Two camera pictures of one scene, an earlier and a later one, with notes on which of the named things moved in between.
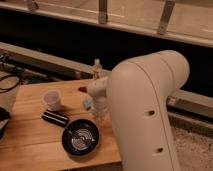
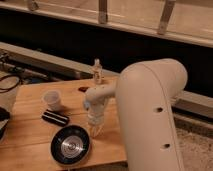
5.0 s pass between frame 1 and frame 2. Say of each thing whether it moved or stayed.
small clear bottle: stayed
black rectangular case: stayed
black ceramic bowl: moved
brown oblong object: stayed
